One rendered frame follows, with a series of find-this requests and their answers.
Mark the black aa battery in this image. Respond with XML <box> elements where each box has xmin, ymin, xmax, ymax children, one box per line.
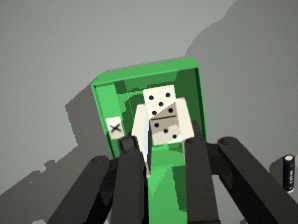
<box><xmin>283</xmin><ymin>155</ymin><xmax>295</xmax><ymax>193</ymax></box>

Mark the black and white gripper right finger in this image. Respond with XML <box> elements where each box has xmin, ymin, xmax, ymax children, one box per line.
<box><xmin>176</xmin><ymin>97</ymin><xmax>298</xmax><ymax>224</ymax></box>

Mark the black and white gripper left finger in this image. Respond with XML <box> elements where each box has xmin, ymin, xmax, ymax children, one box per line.
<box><xmin>46</xmin><ymin>104</ymin><xmax>152</xmax><ymax>224</ymax></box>

